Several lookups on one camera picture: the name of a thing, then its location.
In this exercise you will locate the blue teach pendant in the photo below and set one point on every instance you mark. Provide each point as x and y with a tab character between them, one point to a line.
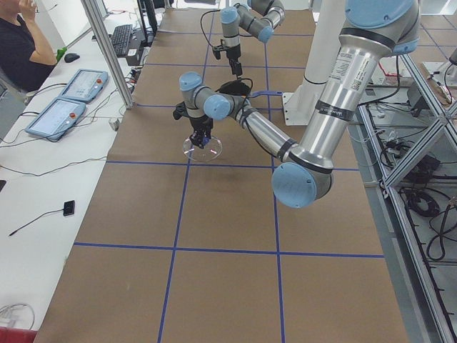
56	119
85	85

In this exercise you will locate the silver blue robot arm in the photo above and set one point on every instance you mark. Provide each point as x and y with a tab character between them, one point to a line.
371	31
257	18

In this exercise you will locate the near blue teach pendant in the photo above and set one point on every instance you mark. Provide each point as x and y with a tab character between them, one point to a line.
56	119

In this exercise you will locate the black keyboard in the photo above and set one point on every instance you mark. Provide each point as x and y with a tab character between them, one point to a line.
120	39

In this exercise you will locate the aluminium frame post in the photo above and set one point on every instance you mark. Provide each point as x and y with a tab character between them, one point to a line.
97	24

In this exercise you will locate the glass lid purple knob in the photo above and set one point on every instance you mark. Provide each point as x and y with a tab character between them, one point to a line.
208	153

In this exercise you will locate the black computer mouse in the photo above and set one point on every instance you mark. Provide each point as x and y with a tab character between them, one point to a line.
70	57

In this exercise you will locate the seated person in black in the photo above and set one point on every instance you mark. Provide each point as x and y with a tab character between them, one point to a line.
27	58

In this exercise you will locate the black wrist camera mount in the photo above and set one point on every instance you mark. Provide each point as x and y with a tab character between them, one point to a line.
180	111
218	49

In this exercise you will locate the small black box on table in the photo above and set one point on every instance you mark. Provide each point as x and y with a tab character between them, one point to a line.
69	208

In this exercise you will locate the dark blue saucepan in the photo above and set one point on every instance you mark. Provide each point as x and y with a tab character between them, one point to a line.
239	88

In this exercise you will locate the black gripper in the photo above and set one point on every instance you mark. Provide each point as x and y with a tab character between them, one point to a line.
199	126
234	54

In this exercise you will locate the far blue teach pendant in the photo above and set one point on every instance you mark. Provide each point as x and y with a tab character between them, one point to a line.
85	85

